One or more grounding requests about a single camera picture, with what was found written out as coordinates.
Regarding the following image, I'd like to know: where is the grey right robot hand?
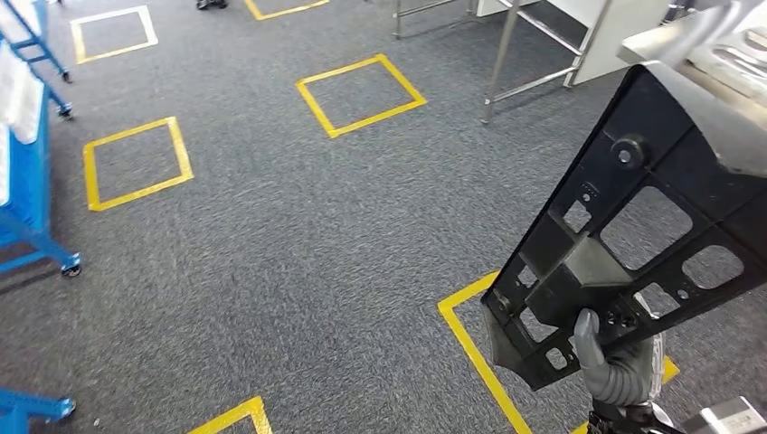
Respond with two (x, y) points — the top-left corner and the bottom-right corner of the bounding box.
(572, 308), (668, 409)

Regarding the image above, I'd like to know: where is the yellow floor tape square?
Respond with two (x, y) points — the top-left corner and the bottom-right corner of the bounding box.
(82, 116), (195, 213)
(437, 269), (681, 434)
(295, 53), (429, 140)

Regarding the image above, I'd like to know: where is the black plastic car part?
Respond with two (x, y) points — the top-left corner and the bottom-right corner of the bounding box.
(480, 60), (767, 392)

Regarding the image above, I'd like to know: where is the stainless steel workbench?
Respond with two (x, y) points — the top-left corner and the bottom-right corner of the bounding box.
(617, 0), (767, 130)

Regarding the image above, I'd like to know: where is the white translucent plastic bin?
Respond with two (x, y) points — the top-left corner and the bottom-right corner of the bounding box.
(0, 42), (46, 208)

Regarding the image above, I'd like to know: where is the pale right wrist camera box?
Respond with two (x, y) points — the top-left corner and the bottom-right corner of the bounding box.
(683, 395), (767, 434)

